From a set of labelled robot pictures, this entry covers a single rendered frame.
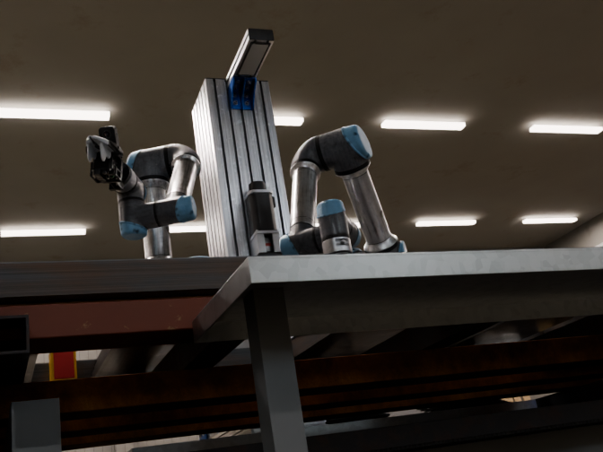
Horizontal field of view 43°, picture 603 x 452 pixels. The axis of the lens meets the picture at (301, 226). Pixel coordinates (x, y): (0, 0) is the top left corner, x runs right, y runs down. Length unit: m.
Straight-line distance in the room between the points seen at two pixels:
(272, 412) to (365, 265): 0.20
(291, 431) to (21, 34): 7.07
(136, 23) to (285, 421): 6.89
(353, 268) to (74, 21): 6.85
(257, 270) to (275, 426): 0.19
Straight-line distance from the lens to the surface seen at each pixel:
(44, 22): 7.64
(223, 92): 2.88
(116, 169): 2.07
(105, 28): 7.70
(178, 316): 1.12
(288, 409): 0.91
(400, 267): 0.89
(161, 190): 2.51
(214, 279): 1.15
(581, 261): 1.06
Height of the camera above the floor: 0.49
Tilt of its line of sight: 20 degrees up
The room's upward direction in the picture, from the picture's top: 9 degrees counter-clockwise
